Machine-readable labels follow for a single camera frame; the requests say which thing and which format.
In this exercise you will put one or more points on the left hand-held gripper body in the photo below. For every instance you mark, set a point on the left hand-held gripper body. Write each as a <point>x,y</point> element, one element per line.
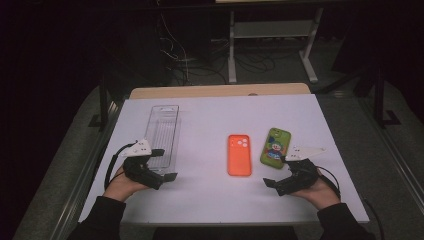
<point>138,168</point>

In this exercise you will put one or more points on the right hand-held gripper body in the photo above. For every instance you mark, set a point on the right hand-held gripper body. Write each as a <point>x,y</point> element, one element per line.
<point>300,175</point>

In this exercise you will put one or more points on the green cartoon phone case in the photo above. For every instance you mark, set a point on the green cartoon phone case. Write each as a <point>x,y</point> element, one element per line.
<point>275,146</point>

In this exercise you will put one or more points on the clear plastic tray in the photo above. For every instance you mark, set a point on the clear plastic tray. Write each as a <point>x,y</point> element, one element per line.
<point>163,133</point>

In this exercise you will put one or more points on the orange phone case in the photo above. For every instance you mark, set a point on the orange phone case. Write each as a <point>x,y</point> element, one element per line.
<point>239,160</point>

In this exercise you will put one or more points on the person's left hand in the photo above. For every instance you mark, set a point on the person's left hand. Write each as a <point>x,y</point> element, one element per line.
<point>118,186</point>

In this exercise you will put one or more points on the person's right hand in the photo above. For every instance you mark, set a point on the person's right hand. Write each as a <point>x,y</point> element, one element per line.
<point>321,196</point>

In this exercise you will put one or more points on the black metal stand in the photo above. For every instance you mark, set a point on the black metal stand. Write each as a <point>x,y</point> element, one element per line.
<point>104,100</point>
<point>379,96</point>

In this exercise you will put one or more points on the white metal frame desk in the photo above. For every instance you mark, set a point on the white metal frame desk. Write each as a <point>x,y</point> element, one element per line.
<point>270,29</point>

